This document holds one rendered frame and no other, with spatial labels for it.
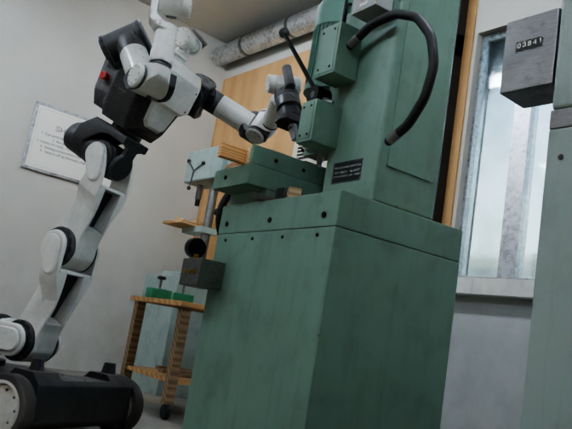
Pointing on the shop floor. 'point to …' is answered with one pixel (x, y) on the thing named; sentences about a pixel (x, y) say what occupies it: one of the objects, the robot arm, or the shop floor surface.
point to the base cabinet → (323, 334)
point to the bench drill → (147, 346)
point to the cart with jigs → (174, 374)
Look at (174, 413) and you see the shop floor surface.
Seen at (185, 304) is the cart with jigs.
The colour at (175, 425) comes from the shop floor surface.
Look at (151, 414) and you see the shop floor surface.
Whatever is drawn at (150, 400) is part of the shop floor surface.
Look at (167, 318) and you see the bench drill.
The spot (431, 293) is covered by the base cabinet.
